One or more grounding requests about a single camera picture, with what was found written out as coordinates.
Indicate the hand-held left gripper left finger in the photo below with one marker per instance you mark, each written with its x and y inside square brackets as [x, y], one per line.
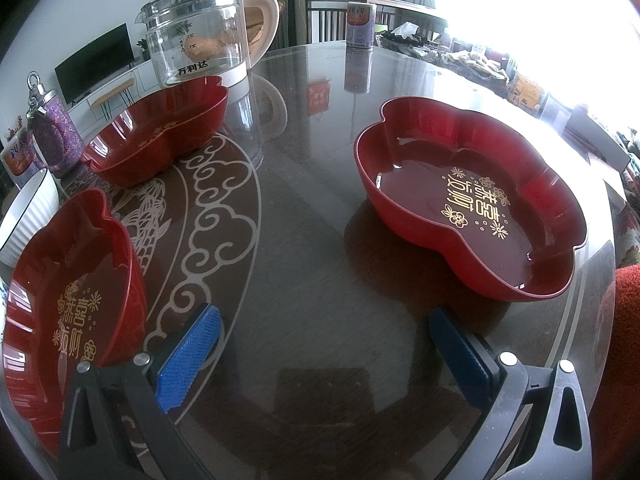
[190, 350]

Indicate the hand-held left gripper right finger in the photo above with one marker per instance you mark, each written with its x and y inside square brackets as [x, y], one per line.
[460, 355]

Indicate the red flower-shaped plate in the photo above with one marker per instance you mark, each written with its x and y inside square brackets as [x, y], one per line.
[425, 180]
[150, 145]
[50, 285]

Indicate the orange cloth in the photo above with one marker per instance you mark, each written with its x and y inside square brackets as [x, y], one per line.
[620, 360]

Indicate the floral cloth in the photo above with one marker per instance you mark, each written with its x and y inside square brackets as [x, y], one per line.
[627, 235]

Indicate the white ribbed bowl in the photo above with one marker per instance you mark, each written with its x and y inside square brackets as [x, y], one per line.
[30, 220]

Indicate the purple patterned bottle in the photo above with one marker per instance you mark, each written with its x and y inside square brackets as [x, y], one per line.
[55, 140]

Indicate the red labelled tin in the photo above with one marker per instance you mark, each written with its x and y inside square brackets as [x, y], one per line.
[17, 162]

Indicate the wooden bench with metal legs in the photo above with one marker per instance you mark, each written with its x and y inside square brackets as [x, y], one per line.
[112, 91]

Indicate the white television cabinet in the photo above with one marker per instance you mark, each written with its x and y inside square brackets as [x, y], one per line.
[146, 74]

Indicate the black television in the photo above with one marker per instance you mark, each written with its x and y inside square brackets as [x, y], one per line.
[95, 65]

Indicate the green potted plant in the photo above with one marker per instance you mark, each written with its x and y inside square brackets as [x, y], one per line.
[143, 47]

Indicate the glass electric kettle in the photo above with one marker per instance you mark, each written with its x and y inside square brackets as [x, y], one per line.
[200, 40]

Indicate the tissue box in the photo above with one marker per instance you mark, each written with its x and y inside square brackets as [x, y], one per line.
[406, 31]

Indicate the purple drink can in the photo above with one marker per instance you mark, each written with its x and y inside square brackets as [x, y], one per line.
[361, 25]

